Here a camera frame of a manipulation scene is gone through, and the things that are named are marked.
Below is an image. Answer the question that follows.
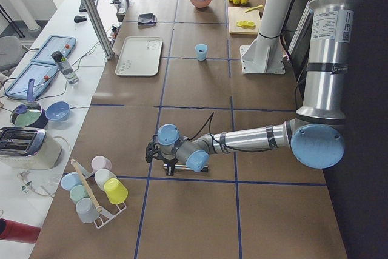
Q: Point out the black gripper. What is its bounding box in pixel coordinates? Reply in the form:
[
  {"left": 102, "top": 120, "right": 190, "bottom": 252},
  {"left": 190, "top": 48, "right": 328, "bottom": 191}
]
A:
[{"left": 145, "top": 137, "right": 178, "bottom": 176}]

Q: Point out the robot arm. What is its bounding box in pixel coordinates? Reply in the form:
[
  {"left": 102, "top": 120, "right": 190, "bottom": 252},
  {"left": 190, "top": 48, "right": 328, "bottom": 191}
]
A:
[{"left": 145, "top": 0, "right": 362, "bottom": 174}]

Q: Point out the yellow cup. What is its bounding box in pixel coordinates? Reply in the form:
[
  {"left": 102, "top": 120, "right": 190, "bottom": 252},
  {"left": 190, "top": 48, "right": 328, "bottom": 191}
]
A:
[{"left": 104, "top": 178, "right": 129, "bottom": 205}]

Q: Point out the white cup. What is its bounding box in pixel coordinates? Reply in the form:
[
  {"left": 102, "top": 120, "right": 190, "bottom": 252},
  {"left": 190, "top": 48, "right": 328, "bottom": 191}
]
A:
[{"left": 94, "top": 168, "right": 117, "bottom": 192}]

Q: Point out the pink cup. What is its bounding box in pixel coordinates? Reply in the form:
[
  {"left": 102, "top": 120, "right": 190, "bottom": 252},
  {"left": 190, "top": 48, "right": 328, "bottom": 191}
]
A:
[{"left": 91, "top": 155, "right": 112, "bottom": 172}]

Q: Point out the grey cup on rack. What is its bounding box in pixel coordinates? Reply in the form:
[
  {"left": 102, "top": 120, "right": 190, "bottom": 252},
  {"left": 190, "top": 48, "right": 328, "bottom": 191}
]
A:
[{"left": 76, "top": 197, "right": 99, "bottom": 223}]

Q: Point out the green cup on rack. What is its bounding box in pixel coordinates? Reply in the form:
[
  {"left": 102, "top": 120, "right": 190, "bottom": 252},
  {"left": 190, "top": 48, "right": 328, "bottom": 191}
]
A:
[{"left": 70, "top": 184, "right": 89, "bottom": 204}]

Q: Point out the blue cup on rack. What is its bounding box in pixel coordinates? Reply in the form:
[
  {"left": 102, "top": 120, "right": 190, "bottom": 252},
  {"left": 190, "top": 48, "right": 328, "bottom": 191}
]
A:
[{"left": 60, "top": 172, "right": 82, "bottom": 191}]

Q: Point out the light blue cup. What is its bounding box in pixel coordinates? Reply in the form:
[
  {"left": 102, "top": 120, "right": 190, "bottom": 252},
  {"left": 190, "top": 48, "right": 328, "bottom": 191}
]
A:
[{"left": 195, "top": 44, "right": 208, "bottom": 61}]

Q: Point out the cream bear tray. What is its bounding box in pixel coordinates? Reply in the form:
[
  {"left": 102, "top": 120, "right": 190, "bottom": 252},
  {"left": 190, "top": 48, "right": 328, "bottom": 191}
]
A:
[{"left": 115, "top": 36, "right": 162, "bottom": 76}]

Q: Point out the blue bowl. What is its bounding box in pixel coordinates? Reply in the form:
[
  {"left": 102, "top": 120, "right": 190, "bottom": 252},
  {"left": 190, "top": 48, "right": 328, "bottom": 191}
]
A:
[{"left": 45, "top": 101, "right": 70, "bottom": 121}]

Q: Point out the clear water bottle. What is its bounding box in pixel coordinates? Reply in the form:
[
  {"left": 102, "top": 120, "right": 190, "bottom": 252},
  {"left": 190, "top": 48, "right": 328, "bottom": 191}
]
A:
[{"left": 51, "top": 51, "right": 79, "bottom": 84}]

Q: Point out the cream toaster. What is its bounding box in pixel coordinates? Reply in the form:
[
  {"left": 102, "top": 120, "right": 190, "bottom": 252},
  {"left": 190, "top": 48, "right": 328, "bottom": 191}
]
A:
[{"left": 1, "top": 127, "right": 62, "bottom": 170}]

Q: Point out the grey folded cloth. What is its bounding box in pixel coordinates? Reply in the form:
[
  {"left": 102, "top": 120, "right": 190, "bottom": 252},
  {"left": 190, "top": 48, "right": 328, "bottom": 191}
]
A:
[{"left": 137, "top": 13, "right": 158, "bottom": 26}]

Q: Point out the teach pendant near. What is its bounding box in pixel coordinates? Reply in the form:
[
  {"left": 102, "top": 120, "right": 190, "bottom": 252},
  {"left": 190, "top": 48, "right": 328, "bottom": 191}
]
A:
[{"left": 3, "top": 62, "right": 59, "bottom": 100}]

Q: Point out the teach pendant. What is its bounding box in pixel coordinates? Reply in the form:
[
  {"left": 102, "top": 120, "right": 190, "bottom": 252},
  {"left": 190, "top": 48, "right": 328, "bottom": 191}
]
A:
[
  {"left": 3, "top": 62, "right": 59, "bottom": 100},
  {"left": 31, "top": 35, "right": 76, "bottom": 64}
]

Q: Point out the teach pendant far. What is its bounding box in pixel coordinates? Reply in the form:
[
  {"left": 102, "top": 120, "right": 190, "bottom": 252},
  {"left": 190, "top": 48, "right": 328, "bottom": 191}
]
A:
[{"left": 31, "top": 35, "right": 76, "bottom": 64}]

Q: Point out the lemon slices row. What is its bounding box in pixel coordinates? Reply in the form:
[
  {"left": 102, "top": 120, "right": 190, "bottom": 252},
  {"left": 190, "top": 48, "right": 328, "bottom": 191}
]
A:
[{"left": 236, "top": 21, "right": 256, "bottom": 29}]

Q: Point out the red cylinder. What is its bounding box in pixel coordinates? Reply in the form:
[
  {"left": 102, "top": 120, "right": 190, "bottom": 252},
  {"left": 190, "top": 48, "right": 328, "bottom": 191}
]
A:
[{"left": 1, "top": 218, "right": 41, "bottom": 244}]

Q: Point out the black computer mouse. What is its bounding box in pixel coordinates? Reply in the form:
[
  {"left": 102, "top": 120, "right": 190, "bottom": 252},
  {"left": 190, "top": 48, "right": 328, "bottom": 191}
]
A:
[{"left": 73, "top": 15, "right": 87, "bottom": 24}]

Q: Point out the yellow green knife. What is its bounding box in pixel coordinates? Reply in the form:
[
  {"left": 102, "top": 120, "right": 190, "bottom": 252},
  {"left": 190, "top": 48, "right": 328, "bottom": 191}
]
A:
[{"left": 244, "top": 5, "right": 263, "bottom": 13}]

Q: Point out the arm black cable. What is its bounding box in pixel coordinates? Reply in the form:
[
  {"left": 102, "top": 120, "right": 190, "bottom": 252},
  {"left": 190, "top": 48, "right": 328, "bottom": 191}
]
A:
[{"left": 187, "top": 112, "right": 273, "bottom": 153}]

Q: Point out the cup rack with wooden handle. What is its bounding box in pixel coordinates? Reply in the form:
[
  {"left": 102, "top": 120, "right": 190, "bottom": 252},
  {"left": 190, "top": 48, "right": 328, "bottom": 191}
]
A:
[{"left": 70, "top": 158, "right": 127, "bottom": 229}]

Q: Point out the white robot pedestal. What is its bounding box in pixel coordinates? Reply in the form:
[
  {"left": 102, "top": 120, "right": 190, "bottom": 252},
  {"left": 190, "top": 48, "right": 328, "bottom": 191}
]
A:
[{"left": 239, "top": 0, "right": 304, "bottom": 75}]

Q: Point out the purple handled saucepan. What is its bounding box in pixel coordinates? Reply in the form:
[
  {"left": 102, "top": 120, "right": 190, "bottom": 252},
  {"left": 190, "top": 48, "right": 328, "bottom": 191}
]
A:
[{"left": 10, "top": 78, "right": 48, "bottom": 129}]

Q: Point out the aluminium frame post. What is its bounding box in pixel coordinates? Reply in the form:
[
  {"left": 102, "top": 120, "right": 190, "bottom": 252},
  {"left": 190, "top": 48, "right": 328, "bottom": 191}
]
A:
[{"left": 83, "top": 0, "right": 114, "bottom": 60}]

